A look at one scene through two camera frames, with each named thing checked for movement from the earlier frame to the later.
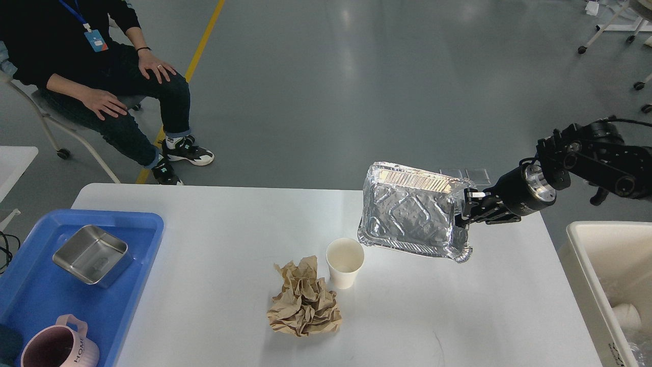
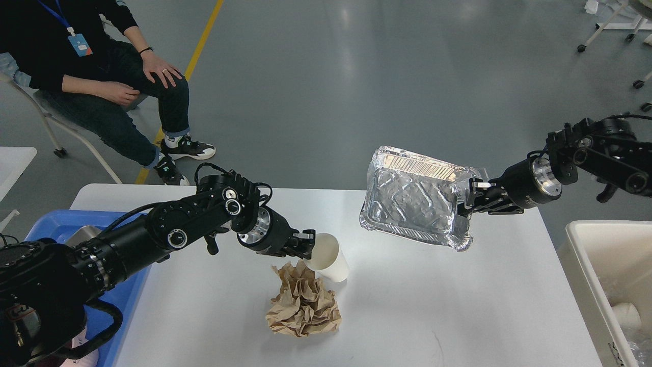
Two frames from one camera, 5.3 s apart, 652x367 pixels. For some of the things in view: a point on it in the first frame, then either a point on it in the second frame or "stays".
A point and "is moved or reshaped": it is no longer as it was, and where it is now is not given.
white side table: x=14 y=160 stays
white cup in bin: x=628 y=317 stays
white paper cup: x=345 y=256 → x=326 y=259
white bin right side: x=607 y=263 stays
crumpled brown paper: x=304 y=306 stays
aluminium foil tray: x=406 y=209 is moved or reshaped
